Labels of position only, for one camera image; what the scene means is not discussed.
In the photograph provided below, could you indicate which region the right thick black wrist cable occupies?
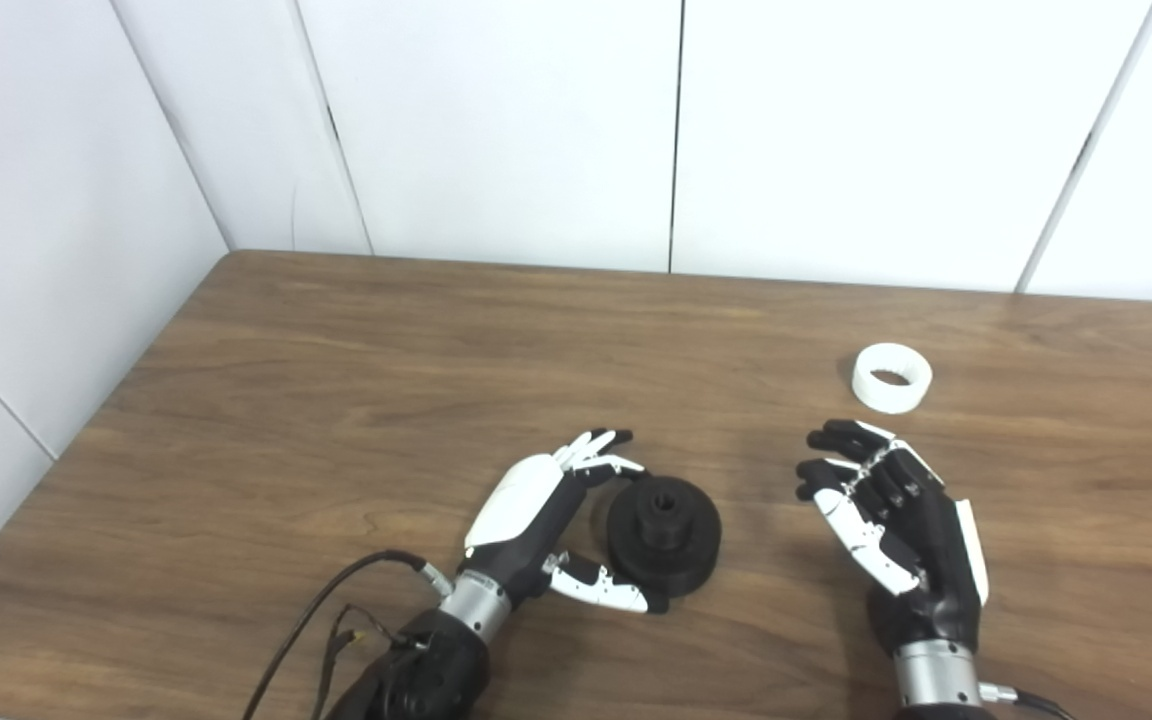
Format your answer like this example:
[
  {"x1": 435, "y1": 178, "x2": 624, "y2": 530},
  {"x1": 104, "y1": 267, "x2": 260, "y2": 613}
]
[{"x1": 979, "y1": 683, "x2": 1078, "y2": 720}]

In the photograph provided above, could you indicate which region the left thick black wrist cable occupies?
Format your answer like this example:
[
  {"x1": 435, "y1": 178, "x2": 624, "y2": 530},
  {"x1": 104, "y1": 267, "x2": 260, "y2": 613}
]
[{"x1": 241, "y1": 550, "x2": 455, "y2": 720}]

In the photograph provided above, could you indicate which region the round black stepped part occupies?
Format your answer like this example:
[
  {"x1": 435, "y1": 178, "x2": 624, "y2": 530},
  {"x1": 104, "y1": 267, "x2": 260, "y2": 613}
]
[{"x1": 604, "y1": 476, "x2": 723, "y2": 601}]

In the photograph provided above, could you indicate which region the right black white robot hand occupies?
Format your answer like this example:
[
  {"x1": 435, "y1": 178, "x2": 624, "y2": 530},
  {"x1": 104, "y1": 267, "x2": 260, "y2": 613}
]
[{"x1": 796, "y1": 419, "x2": 990, "y2": 659}]

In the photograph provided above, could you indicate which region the white toothed plastic ring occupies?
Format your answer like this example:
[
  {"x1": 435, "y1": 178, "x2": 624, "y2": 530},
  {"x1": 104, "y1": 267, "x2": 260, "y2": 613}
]
[{"x1": 852, "y1": 343, "x2": 933, "y2": 415}]

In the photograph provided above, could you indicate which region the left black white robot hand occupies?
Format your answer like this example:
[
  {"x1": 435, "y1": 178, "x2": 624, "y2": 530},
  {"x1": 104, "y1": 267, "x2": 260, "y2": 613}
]
[{"x1": 456, "y1": 429, "x2": 672, "y2": 615}]

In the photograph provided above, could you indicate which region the left thin wire yellow connector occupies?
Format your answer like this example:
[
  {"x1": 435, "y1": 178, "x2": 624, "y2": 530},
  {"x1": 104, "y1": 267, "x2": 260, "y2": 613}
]
[{"x1": 309, "y1": 603, "x2": 409, "y2": 720}]

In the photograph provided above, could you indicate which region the thick black wrist cable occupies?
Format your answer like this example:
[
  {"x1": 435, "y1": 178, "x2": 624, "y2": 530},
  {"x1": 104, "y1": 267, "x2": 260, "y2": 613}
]
[
  {"x1": 979, "y1": 683, "x2": 1078, "y2": 720},
  {"x1": 241, "y1": 550, "x2": 455, "y2": 720}
]

